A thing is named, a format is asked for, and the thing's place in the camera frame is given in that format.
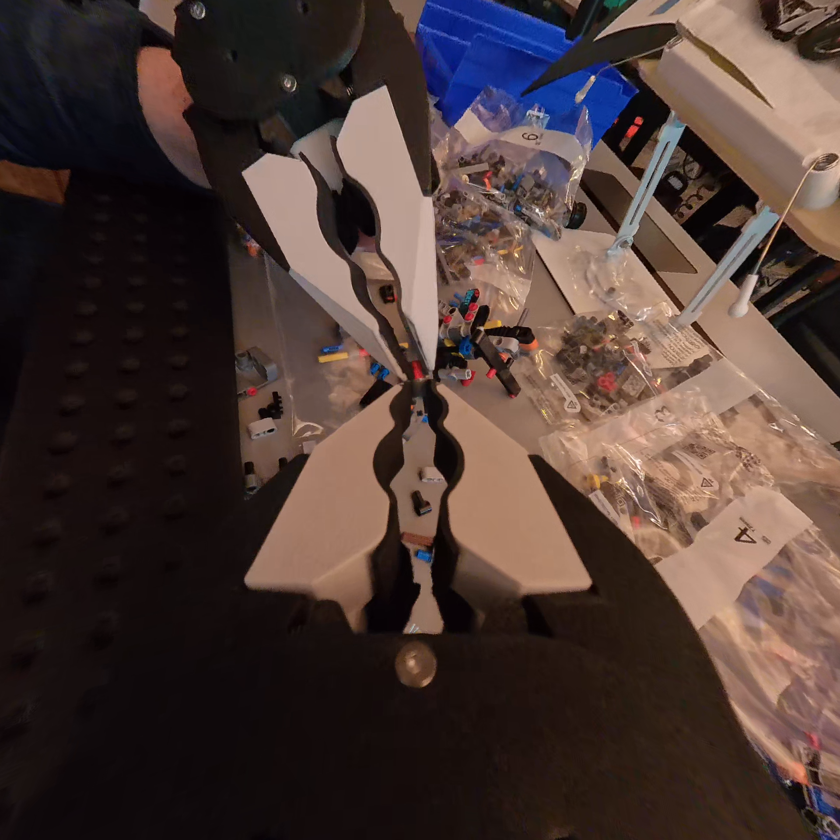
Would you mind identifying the clear bag black orange parts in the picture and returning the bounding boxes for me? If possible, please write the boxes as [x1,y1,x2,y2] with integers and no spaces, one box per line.
[525,307,721,422]

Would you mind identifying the full clear lego parts bag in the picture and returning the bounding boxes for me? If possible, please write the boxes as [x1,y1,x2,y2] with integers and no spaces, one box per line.
[433,85,593,242]

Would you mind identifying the person's left hand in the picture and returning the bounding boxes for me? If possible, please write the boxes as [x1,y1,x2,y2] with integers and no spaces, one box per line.
[136,47,212,189]

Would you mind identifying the blue plastic bin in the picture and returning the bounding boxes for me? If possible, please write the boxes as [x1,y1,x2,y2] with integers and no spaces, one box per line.
[415,0,639,130]

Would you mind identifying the black orange lego assembly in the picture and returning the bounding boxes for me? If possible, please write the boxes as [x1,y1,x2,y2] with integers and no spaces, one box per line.
[433,287,539,400]

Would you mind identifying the grey black lego connectors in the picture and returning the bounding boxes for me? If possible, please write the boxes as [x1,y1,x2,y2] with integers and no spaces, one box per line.
[234,347,285,421]

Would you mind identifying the clear bag over white base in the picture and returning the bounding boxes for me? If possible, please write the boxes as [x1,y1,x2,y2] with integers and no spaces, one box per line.
[570,241,665,311]

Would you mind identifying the white shelf bracket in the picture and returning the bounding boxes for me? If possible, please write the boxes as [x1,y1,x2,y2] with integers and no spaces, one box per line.
[602,110,685,261]
[675,205,783,330]

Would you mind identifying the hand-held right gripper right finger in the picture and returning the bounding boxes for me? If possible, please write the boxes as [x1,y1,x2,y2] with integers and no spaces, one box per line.
[430,382,593,634]

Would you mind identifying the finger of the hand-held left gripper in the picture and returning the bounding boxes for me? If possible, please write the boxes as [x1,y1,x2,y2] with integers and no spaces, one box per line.
[330,84,441,382]
[241,153,413,383]

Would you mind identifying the clear bag white strip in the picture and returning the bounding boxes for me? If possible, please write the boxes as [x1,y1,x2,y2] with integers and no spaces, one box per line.
[656,484,840,840]

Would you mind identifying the person's left forearm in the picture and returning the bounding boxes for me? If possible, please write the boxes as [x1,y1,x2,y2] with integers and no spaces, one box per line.
[0,0,173,173]

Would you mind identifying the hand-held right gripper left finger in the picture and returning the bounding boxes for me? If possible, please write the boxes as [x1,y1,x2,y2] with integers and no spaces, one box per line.
[244,384,421,634]

